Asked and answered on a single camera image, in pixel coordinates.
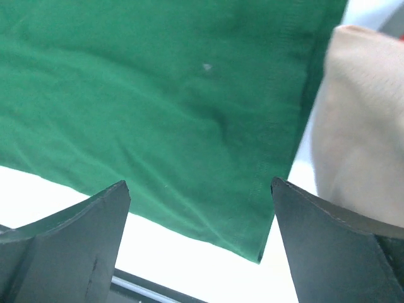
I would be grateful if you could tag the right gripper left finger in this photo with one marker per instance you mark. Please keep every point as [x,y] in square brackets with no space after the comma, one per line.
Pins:
[69,256]

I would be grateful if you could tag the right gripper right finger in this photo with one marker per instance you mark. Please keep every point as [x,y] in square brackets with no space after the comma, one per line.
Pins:
[334,254]

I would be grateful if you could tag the green t shirt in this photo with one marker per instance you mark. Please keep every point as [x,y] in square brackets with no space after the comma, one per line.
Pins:
[197,105]

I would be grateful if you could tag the beige t shirt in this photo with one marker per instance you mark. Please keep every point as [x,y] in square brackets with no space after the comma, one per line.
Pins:
[357,133]

